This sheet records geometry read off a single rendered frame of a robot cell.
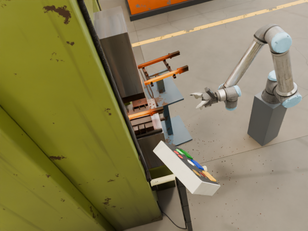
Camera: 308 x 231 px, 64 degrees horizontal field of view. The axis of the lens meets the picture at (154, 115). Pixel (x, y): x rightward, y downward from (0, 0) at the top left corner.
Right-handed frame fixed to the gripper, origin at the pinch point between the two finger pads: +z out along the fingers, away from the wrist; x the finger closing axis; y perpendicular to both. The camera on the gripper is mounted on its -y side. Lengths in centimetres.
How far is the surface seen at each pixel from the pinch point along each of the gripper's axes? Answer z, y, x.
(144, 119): 38.4, 0.8, -5.0
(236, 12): -160, 100, 276
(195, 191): 21, -16, -76
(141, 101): 37.3, 1.8, 14.4
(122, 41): 36, -72, -18
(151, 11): -17, 90, 342
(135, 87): 37, -42, -18
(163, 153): 31, -18, -50
